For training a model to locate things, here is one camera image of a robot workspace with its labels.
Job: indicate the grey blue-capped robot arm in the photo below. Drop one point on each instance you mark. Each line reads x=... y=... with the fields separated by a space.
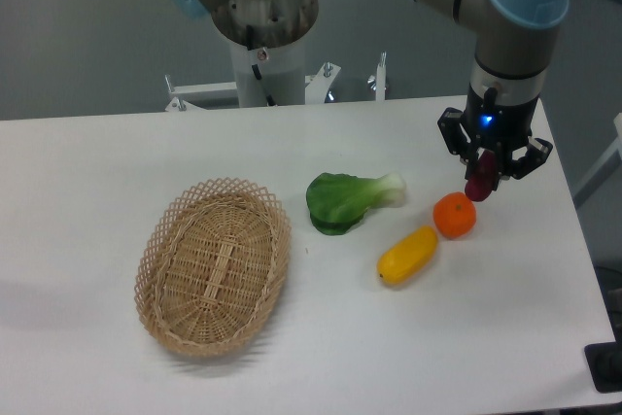
x=515 y=38

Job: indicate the white metal mounting frame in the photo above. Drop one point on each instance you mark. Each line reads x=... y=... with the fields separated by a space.
x=317 y=88

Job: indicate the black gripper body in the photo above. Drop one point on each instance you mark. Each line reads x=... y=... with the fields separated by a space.
x=499 y=111

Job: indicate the purple sweet potato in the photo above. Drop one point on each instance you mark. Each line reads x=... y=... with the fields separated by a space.
x=482 y=180

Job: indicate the white frame at right edge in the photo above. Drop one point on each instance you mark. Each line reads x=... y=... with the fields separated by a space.
x=603 y=167

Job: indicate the orange mandarin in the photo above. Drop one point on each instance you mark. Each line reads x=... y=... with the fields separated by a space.
x=454 y=215

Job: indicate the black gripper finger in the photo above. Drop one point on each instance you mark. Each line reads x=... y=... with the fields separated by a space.
x=537 y=151
x=456 y=141

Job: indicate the yellow mango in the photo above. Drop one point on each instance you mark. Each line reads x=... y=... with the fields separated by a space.
x=408 y=257

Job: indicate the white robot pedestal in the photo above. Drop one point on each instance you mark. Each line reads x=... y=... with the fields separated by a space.
x=266 y=40

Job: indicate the woven wicker basket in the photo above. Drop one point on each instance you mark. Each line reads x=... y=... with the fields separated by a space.
x=213 y=268

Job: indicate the black box at table edge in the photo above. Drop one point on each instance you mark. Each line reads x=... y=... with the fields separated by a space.
x=604 y=361

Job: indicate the green bok choy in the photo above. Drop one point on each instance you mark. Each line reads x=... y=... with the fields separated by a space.
x=337 y=202

